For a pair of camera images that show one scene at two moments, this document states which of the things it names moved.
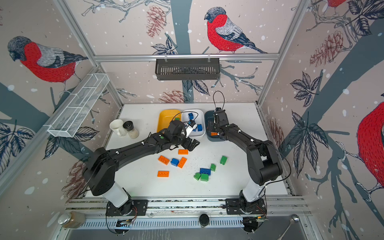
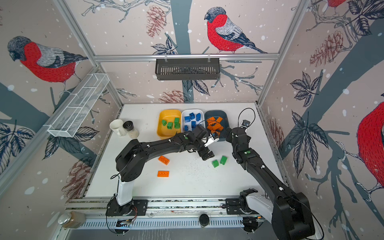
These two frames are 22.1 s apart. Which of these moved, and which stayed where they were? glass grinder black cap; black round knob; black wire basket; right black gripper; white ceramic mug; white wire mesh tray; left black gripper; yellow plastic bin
Moved: left black gripper; right black gripper
Stayed: black wire basket; yellow plastic bin; white wire mesh tray; glass grinder black cap; white ceramic mug; black round knob
